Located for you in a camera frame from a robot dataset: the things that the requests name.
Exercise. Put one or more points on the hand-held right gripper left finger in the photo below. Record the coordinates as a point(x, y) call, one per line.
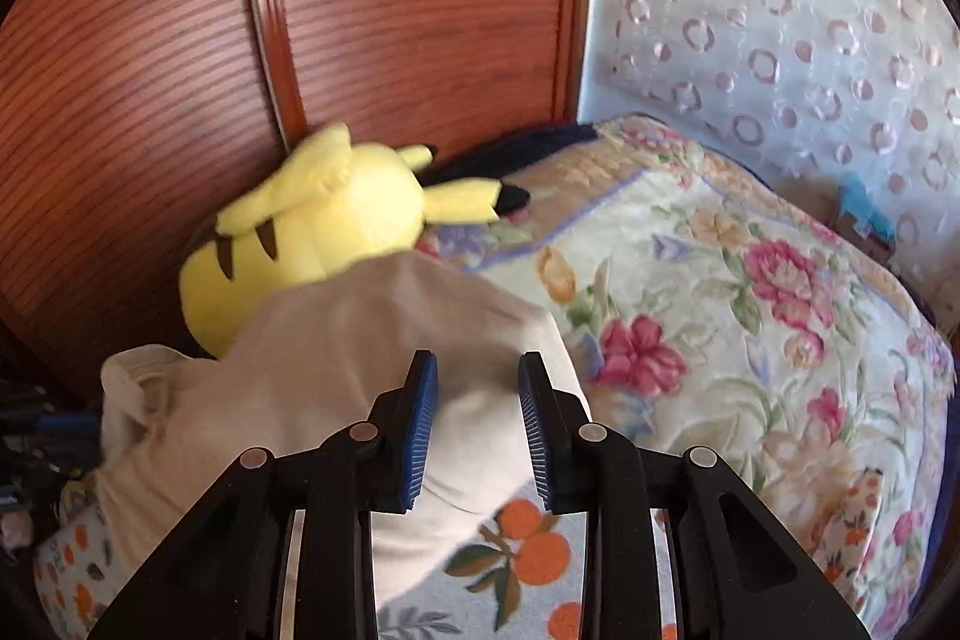
point(418, 430)

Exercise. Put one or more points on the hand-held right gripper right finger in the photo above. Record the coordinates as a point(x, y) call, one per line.
point(536, 437)

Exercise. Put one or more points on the beige printed t-shirt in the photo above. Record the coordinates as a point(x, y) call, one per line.
point(337, 340)

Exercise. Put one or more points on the orange fruit print bedsheet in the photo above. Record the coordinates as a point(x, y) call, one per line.
point(525, 557)

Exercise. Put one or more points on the floral blanket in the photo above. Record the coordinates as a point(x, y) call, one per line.
point(712, 310)

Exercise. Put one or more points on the yellow plush toy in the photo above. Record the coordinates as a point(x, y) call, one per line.
point(315, 212)

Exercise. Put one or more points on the blue toy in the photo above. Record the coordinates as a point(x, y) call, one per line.
point(862, 209)

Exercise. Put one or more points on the wooden louvered wardrobe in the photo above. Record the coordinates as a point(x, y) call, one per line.
point(150, 48)

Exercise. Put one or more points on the sheer circle-patterned curtain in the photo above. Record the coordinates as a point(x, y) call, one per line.
point(787, 10)

